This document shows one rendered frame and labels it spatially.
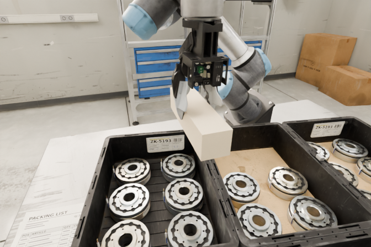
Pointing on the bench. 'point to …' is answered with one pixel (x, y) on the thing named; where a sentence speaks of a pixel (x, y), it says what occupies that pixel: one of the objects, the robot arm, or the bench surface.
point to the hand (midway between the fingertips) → (195, 111)
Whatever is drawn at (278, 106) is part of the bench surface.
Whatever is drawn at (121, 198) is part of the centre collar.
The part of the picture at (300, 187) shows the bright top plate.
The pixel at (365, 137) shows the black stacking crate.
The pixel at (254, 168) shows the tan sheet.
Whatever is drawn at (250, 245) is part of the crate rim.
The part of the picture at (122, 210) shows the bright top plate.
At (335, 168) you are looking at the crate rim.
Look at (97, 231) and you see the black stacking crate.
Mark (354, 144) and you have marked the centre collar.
